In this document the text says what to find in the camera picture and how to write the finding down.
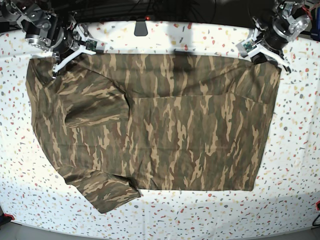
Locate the red table clamp left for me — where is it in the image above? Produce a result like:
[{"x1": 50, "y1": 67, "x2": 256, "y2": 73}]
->
[{"x1": 0, "y1": 213, "x2": 14, "y2": 223}]

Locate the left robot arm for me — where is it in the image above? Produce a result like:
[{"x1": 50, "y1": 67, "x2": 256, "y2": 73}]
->
[{"x1": 250, "y1": 0, "x2": 312, "y2": 73}]

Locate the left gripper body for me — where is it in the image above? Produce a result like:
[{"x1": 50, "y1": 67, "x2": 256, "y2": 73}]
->
[{"x1": 251, "y1": 18, "x2": 290, "y2": 63}]

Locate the camouflage T-shirt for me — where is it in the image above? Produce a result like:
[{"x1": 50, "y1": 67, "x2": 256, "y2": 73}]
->
[{"x1": 26, "y1": 54, "x2": 281, "y2": 213}]

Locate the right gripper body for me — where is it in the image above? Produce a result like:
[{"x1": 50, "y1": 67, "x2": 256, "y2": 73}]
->
[{"x1": 49, "y1": 22, "x2": 78, "y2": 58}]

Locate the red table clamp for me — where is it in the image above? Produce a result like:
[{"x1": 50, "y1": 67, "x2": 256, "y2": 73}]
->
[
  {"x1": 315, "y1": 201, "x2": 320, "y2": 211},
  {"x1": 0, "y1": 213, "x2": 14, "y2": 223}
]

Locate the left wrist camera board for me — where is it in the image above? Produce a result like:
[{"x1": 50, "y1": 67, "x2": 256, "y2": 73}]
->
[{"x1": 236, "y1": 38, "x2": 260, "y2": 58}]

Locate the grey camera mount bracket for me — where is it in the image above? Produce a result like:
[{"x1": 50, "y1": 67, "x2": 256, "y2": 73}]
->
[{"x1": 134, "y1": 20, "x2": 148, "y2": 37}]

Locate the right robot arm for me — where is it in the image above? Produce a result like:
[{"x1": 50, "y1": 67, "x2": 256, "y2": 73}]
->
[{"x1": 0, "y1": 0, "x2": 104, "y2": 79}]

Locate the terrazzo pattern table cloth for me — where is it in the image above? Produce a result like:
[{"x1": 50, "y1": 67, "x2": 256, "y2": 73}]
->
[{"x1": 0, "y1": 30, "x2": 320, "y2": 240}]

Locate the red table clamp right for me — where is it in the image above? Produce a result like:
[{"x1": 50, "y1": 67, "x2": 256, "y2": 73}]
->
[{"x1": 315, "y1": 201, "x2": 320, "y2": 211}]

